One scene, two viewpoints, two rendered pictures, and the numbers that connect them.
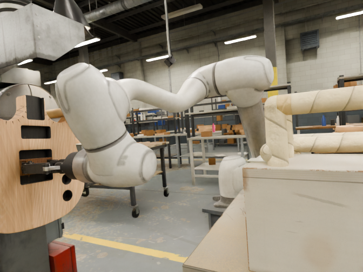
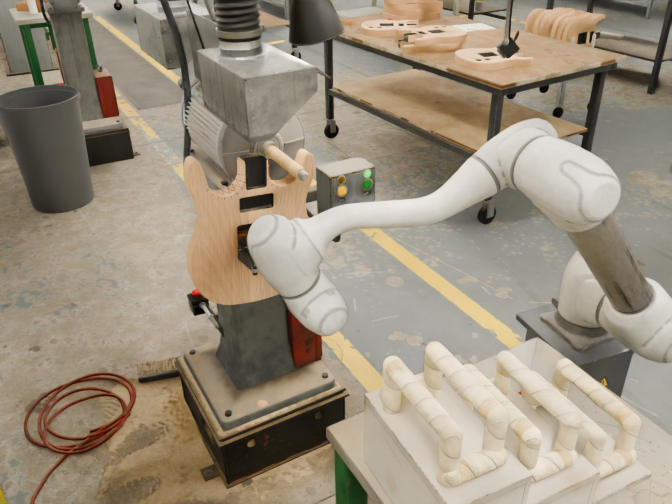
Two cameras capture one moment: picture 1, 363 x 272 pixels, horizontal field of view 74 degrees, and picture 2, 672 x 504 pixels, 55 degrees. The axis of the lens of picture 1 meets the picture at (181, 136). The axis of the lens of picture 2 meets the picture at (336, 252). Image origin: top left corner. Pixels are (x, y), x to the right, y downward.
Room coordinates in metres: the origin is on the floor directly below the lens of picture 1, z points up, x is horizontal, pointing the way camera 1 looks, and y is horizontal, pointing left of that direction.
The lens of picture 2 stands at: (-0.34, -0.53, 1.90)
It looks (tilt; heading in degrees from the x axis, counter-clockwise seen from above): 31 degrees down; 34
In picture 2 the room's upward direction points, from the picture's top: 1 degrees counter-clockwise
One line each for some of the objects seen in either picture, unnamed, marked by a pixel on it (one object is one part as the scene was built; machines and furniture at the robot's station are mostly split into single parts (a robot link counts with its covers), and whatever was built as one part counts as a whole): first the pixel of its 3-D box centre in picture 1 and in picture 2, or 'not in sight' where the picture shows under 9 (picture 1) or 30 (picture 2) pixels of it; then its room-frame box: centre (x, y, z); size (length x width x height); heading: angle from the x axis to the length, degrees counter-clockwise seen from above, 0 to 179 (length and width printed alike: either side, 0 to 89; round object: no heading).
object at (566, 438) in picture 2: not in sight; (566, 439); (0.50, -0.42, 1.07); 0.03 x 0.03 x 0.09
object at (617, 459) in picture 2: not in sight; (610, 462); (0.60, -0.49, 0.96); 0.11 x 0.03 x 0.03; 151
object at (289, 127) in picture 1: (283, 131); (433, 372); (0.45, -0.19, 1.15); 0.03 x 0.03 x 0.09
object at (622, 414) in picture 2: not in sight; (596, 392); (0.68, -0.43, 1.04); 0.20 x 0.03 x 0.03; 60
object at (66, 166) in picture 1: (72, 165); not in sight; (0.65, 0.30, 1.09); 0.09 x 0.08 x 0.07; 63
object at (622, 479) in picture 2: not in sight; (568, 438); (0.64, -0.40, 0.94); 0.27 x 0.15 x 0.01; 61
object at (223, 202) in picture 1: (230, 198); (578, 316); (1.35, -0.26, 0.73); 0.22 x 0.18 x 0.06; 56
